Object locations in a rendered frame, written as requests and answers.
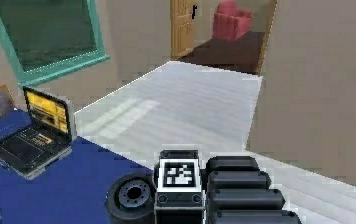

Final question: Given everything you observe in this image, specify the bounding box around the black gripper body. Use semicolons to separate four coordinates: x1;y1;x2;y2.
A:
104;170;158;224

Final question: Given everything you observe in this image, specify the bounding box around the red armchair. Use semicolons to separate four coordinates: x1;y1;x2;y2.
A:
212;0;254;42

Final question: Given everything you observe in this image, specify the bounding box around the wooden room door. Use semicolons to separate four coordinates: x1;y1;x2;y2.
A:
169;0;198;61

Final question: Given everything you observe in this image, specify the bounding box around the green framed window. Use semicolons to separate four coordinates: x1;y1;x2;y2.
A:
0;0;111;88

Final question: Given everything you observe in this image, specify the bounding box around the grey open laptop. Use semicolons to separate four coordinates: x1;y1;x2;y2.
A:
0;86;78;181

